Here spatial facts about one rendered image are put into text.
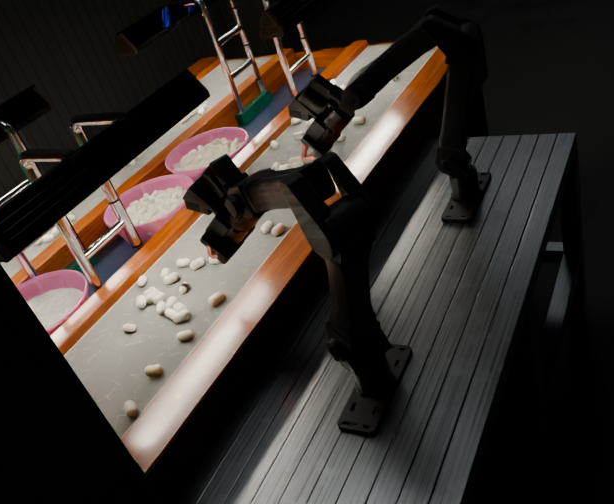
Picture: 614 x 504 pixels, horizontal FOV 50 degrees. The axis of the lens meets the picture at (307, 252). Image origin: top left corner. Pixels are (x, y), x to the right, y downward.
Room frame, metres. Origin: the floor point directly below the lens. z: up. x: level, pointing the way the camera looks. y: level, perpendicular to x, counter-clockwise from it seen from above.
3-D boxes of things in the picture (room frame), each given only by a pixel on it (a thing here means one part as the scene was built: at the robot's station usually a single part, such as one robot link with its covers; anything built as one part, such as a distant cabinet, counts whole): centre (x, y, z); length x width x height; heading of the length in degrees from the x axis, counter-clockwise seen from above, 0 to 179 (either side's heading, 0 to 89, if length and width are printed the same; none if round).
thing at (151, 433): (1.44, -0.17, 0.67); 1.81 x 0.12 x 0.19; 141
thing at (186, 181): (1.66, 0.36, 0.72); 0.27 x 0.27 x 0.10
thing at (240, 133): (1.87, 0.18, 0.72); 0.27 x 0.27 x 0.10
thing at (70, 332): (1.68, 0.13, 0.71); 1.81 x 0.06 x 0.11; 141
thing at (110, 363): (1.57, -0.01, 0.73); 1.81 x 0.30 x 0.02; 141
